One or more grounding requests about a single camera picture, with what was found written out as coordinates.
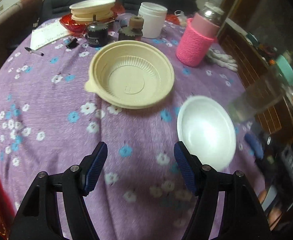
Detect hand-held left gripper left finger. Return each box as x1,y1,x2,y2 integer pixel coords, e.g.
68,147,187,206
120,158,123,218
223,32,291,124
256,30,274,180
9,141,109,240

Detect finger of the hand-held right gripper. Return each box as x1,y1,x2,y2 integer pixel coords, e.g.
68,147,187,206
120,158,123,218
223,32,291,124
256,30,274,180
245,134,264,158

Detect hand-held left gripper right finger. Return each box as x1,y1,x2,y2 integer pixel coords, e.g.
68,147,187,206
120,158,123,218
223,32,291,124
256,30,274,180
173,141,272,240

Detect white foam bowl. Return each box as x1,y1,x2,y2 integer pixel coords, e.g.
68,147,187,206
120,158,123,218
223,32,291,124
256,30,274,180
177,95,237,172

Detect purple floral tablecloth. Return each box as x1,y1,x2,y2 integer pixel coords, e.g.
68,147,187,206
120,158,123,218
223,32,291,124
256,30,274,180
0,12,264,240

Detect wooden side cabinet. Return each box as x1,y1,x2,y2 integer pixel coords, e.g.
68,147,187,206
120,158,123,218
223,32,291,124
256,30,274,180
216,27,293,135

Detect teal round container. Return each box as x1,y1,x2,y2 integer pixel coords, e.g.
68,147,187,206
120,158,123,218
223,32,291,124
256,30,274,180
276,55,293,85

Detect white gloves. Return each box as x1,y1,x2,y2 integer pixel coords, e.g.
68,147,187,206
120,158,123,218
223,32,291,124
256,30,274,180
206,47,238,72

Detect bottle with pink knitted sleeve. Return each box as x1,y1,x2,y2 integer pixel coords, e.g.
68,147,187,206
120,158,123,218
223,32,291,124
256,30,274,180
176,2,225,67

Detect black pen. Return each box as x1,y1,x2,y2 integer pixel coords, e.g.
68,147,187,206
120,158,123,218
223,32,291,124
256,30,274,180
25,47,44,56

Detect black jar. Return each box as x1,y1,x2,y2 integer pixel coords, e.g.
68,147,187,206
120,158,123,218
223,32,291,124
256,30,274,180
87,21,109,47

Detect dark jar with brown lid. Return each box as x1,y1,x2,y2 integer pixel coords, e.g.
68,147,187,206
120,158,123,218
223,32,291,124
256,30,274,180
118,16,144,42

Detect white paper sheet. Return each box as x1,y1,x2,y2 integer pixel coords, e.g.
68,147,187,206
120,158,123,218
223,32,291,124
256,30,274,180
30,25,72,50

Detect red bowl under stack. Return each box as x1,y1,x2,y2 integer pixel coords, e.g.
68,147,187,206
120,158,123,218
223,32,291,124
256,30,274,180
60,5,124,34

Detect white plastic jar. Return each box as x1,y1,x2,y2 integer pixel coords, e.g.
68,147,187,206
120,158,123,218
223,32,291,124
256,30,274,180
138,2,168,39

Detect brown sofa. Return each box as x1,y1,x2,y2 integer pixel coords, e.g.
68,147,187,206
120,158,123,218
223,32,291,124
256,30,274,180
0,0,43,75

